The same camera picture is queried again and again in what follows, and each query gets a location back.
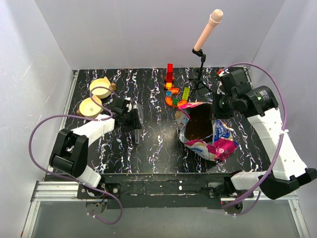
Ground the translucent plastic food scoop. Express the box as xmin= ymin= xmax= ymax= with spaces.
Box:
xmin=133 ymin=104 xmax=144 ymax=144

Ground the pink pet food bag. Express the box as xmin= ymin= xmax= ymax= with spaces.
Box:
xmin=175 ymin=102 xmax=238 ymax=162

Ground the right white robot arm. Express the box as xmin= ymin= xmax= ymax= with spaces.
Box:
xmin=212 ymin=84 xmax=317 ymax=200

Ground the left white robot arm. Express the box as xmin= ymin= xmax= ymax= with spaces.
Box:
xmin=49 ymin=98 xmax=144 ymax=198

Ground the upper yellow pet bowl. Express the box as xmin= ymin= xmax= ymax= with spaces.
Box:
xmin=89 ymin=77 xmax=116 ymax=99

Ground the yellow pet bowl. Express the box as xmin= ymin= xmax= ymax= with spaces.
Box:
xmin=89 ymin=77 xmax=116 ymax=99
xmin=77 ymin=98 xmax=103 ymax=119

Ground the lower yellow pet bowl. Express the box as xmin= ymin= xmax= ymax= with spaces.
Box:
xmin=77 ymin=98 xmax=103 ymax=119

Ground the colourful toy block track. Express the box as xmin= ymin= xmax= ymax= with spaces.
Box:
xmin=165 ymin=87 xmax=190 ymax=108

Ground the red toy block tower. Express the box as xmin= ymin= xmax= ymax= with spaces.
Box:
xmin=164 ymin=63 xmax=174 ymax=90

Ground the black microphone stand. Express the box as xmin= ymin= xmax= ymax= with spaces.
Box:
xmin=189 ymin=49 xmax=212 ymax=97

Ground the pink microphone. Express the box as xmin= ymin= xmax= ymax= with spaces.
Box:
xmin=193 ymin=9 xmax=223 ymax=52

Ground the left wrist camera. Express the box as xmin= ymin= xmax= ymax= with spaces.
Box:
xmin=111 ymin=97 xmax=131 ymax=116

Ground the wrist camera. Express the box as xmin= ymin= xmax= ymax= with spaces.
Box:
xmin=111 ymin=97 xmax=131 ymax=116
xmin=216 ymin=68 xmax=252 ymax=95

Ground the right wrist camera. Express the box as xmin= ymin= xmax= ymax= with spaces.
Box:
xmin=216 ymin=68 xmax=252 ymax=95

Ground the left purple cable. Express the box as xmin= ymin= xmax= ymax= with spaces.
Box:
xmin=28 ymin=85 xmax=123 ymax=225

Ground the purple cable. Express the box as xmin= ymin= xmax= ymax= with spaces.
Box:
xmin=28 ymin=85 xmax=123 ymax=225
xmin=220 ymin=61 xmax=288 ymax=216

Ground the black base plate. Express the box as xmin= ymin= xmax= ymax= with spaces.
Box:
xmin=44 ymin=173 xmax=283 ymax=210

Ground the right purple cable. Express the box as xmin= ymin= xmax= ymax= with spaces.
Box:
xmin=220 ymin=61 xmax=288 ymax=216

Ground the aluminium frame rail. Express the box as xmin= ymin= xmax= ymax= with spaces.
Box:
xmin=32 ymin=68 xmax=308 ymax=238

